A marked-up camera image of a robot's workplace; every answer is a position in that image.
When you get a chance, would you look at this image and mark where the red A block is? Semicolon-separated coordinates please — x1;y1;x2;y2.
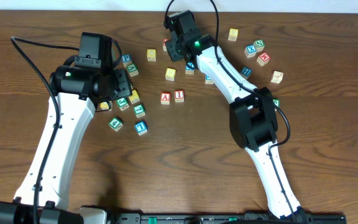
160;92;171;105

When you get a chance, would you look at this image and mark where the red I block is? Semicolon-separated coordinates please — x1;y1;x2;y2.
174;90;185;103

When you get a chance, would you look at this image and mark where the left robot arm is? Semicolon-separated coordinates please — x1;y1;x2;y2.
0;65;132;223

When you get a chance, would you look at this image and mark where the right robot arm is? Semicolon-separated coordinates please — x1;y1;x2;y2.
165;35;301;219

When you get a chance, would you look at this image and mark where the red Y block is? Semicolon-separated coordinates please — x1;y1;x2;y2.
162;39;168;51

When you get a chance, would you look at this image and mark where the green J block left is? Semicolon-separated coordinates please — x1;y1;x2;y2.
116;98;129;111

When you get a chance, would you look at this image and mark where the green j block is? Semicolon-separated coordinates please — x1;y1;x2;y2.
116;98;129;111
273;98;280;107

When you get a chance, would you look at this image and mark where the yellow K block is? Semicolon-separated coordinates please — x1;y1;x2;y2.
128;90;140;104

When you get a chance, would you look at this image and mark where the green V block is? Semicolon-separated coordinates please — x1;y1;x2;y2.
127;63;139;77

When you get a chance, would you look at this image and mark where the blue D block middle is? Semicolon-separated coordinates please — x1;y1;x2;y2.
185;62;195;75

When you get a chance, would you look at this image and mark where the yellow C block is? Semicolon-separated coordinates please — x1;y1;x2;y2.
99;101;112;111

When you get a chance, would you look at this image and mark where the yellow O block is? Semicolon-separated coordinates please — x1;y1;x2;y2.
147;49;157;62

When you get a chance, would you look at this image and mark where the green L block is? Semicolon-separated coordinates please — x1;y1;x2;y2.
133;104;145;118

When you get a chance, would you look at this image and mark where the yellow S block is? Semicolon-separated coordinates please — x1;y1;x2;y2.
165;68;176;82

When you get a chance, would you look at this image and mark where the blue P block left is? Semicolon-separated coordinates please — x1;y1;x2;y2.
122;54;132;67

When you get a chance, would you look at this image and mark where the blue p block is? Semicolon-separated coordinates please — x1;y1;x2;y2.
122;54;132;67
205;75;214;85

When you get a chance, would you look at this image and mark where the green 4 block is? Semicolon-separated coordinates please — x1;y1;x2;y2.
108;117;123;132

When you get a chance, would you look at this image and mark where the blue T block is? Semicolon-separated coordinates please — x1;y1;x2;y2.
134;121;148;136

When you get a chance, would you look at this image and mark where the blue P block middle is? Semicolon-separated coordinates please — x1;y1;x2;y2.
205;75;214;85

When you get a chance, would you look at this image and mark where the yellow block top right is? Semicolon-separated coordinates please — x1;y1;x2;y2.
228;28;239;42

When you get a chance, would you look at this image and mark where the blue H block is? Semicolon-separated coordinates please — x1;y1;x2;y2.
241;67;252;79

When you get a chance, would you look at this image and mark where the blue X block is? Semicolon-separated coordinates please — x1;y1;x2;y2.
244;44;257;58

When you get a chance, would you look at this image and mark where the green N block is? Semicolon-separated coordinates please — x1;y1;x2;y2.
254;39;265;52

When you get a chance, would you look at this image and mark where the red M block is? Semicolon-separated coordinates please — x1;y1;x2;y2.
257;52;271;67

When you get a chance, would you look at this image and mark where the white picture block right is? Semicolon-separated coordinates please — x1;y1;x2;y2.
270;71;284;84

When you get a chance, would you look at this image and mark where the green J block right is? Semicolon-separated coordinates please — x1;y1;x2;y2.
273;98;280;107

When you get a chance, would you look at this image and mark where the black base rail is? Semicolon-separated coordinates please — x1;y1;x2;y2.
107;212;347;224

